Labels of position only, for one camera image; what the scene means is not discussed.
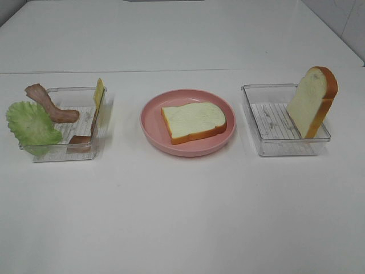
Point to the clear plastic bread tray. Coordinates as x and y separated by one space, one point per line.
273 132

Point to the bacon strip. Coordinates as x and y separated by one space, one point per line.
81 143
39 94

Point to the upright white bread slice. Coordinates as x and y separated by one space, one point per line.
312 100

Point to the green lettuce leaf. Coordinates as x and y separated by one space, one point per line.
32 126

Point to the white bread slice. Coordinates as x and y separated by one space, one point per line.
193 121
312 100

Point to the clear plastic ingredient tray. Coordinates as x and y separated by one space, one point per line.
80 99

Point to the yellow cheese slice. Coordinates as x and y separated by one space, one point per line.
98 95

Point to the pink round plate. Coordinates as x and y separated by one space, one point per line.
155 130

